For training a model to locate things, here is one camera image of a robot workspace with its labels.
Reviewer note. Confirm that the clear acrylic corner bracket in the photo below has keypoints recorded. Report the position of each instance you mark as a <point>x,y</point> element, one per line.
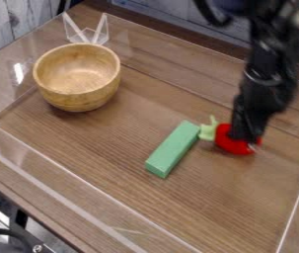
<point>88,35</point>

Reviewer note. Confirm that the clear acrylic table barrier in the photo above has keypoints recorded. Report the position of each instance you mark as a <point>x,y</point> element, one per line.
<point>85,216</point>

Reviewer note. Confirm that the red plush tomato toy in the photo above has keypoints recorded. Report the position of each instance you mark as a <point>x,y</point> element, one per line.
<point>233,140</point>

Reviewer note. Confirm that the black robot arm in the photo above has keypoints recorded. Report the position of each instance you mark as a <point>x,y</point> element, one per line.
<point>275,34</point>

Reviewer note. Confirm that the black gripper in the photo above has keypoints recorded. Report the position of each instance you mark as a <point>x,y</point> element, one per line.
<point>261,100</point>

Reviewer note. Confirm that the green rectangular block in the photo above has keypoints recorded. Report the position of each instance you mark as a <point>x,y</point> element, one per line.
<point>172,149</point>

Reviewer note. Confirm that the wooden bowl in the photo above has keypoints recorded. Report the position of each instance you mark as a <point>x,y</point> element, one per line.
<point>78,76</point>

